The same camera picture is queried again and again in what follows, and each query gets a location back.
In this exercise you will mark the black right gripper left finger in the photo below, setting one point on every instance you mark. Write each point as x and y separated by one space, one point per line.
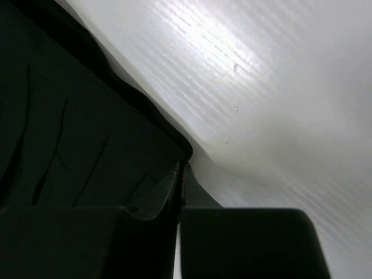
134 241

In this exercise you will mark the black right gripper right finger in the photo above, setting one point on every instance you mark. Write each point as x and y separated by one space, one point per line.
218 242

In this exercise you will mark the black skirt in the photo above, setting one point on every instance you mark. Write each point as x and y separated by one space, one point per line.
73 133

